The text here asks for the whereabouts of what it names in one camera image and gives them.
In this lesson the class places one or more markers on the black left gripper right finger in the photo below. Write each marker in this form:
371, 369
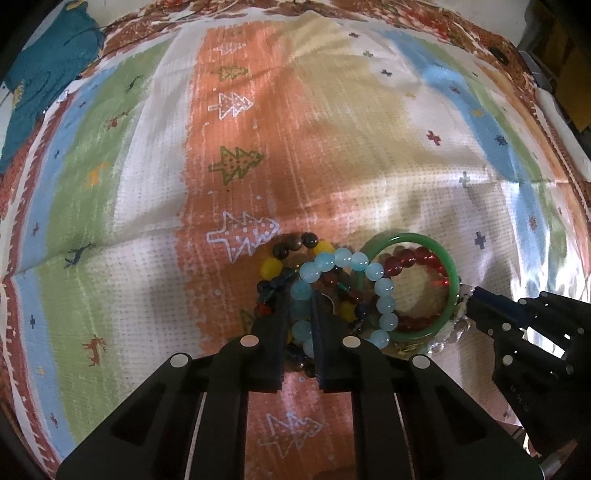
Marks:
327, 331

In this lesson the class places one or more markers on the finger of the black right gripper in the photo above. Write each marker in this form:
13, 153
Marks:
496, 315

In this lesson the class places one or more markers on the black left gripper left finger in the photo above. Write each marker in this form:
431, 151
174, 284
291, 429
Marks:
270, 327

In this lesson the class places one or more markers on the green jade bangle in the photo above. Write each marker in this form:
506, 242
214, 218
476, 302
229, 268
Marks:
373, 247

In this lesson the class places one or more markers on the colourful striped patterned blanket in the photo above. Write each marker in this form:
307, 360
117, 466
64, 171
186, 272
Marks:
149, 197

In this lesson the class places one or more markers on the teal blue cloth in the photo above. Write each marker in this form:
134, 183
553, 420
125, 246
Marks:
42, 71

